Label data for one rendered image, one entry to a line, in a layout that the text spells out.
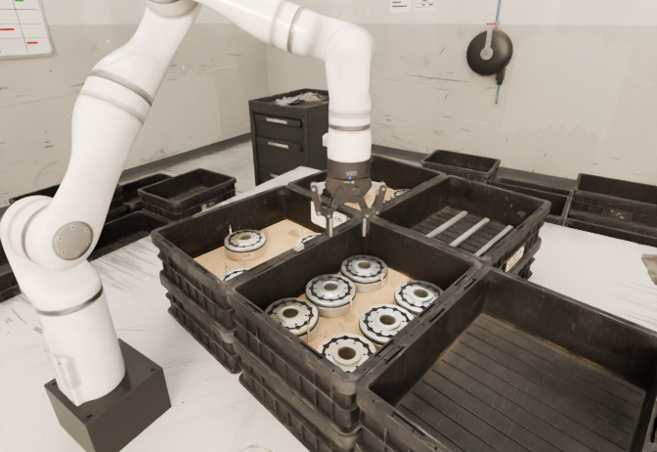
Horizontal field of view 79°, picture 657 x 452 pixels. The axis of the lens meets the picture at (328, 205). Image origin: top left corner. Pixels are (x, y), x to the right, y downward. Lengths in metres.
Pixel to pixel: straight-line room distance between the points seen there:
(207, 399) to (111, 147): 0.50
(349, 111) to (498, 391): 0.50
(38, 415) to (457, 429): 0.74
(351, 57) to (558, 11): 3.37
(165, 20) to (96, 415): 0.64
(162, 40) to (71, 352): 0.50
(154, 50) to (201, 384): 0.62
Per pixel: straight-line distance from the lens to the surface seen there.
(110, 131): 0.65
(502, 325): 0.87
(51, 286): 0.71
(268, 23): 0.67
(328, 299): 0.81
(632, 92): 3.93
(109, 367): 0.79
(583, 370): 0.84
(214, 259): 1.02
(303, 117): 2.38
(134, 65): 0.69
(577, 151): 4.02
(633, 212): 2.37
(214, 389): 0.89
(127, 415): 0.83
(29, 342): 1.16
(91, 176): 0.64
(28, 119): 3.78
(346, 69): 0.63
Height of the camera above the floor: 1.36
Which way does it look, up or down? 25 degrees down
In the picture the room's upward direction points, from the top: straight up
